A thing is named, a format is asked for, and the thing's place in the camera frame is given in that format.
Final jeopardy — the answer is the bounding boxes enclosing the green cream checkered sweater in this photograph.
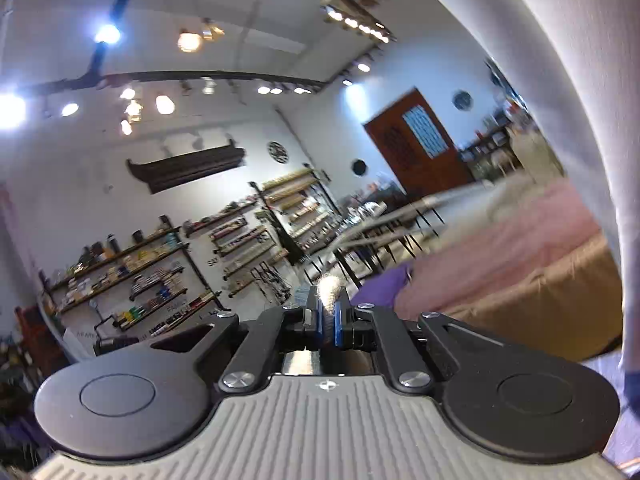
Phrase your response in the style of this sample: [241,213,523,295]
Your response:
[316,274,343,349]

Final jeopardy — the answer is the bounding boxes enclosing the dark wall shelf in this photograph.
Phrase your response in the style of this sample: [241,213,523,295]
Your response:
[126,141,246,194]

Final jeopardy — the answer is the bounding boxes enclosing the brown pink bed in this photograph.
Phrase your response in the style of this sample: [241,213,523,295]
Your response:
[394,179,623,361]

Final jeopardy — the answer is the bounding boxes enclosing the purple cloth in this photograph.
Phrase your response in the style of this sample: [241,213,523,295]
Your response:
[350,262,412,309]

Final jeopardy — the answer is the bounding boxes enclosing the ceiling track lights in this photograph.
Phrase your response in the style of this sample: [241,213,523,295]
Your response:
[0,0,396,137]

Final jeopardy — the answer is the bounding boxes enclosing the wall display shelves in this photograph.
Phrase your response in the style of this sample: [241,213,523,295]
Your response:
[40,166,337,356]

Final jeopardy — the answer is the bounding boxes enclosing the red wooden door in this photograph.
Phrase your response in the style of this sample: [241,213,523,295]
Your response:
[363,89,473,200]

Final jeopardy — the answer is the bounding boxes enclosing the white grey pillow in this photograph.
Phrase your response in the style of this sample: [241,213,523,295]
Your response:
[394,0,640,411]

